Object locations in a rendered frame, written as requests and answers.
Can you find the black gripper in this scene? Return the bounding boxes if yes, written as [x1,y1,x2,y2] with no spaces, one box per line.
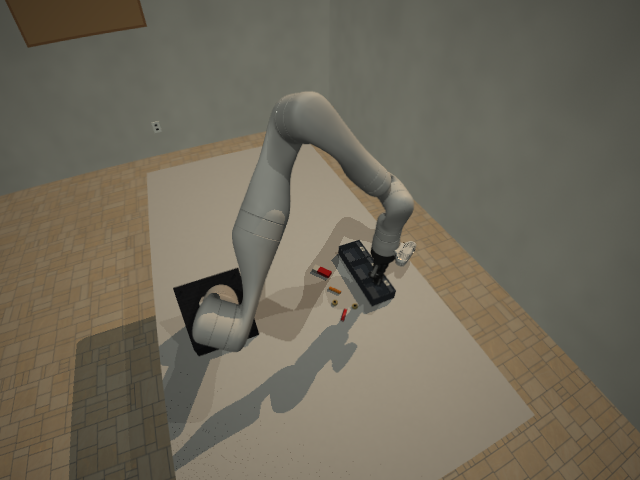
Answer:
[368,246,395,285]

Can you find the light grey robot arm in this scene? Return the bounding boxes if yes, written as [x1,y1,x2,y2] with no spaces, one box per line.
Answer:
[192,91,416,352]

